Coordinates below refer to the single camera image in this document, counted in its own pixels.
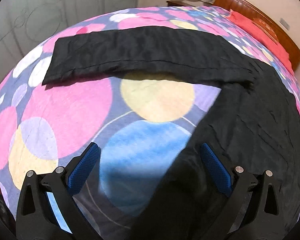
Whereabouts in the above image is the black large jacket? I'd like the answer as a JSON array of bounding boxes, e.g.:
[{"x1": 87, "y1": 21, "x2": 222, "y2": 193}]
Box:
[{"x1": 43, "y1": 26, "x2": 300, "y2": 239}]

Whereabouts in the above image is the colourful polka dot bedspread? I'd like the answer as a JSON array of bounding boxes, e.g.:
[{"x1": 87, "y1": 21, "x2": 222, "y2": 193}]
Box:
[{"x1": 0, "y1": 6, "x2": 300, "y2": 239}]

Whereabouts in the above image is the red pillow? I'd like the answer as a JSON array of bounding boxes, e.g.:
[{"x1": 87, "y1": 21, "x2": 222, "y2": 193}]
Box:
[{"x1": 228, "y1": 10, "x2": 294, "y2": 75}]

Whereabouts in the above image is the orange patterned cushion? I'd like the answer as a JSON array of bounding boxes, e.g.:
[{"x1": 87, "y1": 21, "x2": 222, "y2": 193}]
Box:
[{"x1": 253, "y1": 18, "x2": 279, "y2": 42}]

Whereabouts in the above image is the grey patterned wardrobe door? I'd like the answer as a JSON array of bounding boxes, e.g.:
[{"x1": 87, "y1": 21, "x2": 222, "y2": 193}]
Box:
[{"x1": 0, "y1": 0, "x2": 137, "y2": 83}]

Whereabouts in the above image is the brown wooden headboard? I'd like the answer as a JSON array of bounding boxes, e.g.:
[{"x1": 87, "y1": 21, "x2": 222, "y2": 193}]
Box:
[{"x1": 213, "y1": 0, "x2": 300, "y2": 71}]

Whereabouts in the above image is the dark wooden nightstand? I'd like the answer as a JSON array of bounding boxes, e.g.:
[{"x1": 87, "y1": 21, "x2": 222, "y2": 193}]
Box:
[{"x1": 166, "y1": 0, "x2": 190, "y2": 7}]

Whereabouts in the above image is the grey wall socket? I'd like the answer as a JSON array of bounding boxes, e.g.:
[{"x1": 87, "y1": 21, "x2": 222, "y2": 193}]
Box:
[{"x1": 280, "y1": 18, "x2": 290, "y2": 30}]

